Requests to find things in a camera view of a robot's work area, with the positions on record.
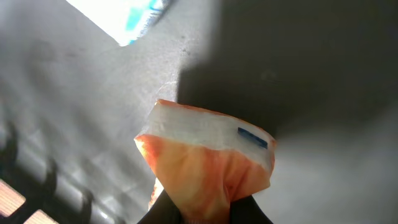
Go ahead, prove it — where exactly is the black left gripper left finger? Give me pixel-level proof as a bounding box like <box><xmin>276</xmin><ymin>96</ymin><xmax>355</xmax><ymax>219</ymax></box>
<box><xmin>137</xmin><ymin>190</ymin><xmax>183</xmax><ymax>224</ymax></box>

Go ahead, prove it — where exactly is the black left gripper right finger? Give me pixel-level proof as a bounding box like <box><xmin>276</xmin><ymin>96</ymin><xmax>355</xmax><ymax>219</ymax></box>
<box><xmin>229</xmin><ymin>195</ymin><xmax>273</xmax><ymax>224</ymax></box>

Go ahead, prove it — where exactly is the orange white tissue pack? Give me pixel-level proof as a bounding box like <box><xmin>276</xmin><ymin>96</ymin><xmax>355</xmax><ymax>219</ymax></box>
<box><xmin>134</xmin><ymin>100</ymin><xmax>276</xmax><ymax>223</ymax></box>

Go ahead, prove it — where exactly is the green white tissue pack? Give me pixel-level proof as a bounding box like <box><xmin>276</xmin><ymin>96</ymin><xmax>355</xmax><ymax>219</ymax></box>
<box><xmin>67</xmin><ymin>0</ymin><xmax>173</xmax><ymax>47</ymax></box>

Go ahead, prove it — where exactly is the grey plastic mesh basket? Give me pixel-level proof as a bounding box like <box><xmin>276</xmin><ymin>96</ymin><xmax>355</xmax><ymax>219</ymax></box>
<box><xmin>1</xmin><ymin>0</ymin><xmax>397</xmax><ymax>223</ymax></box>

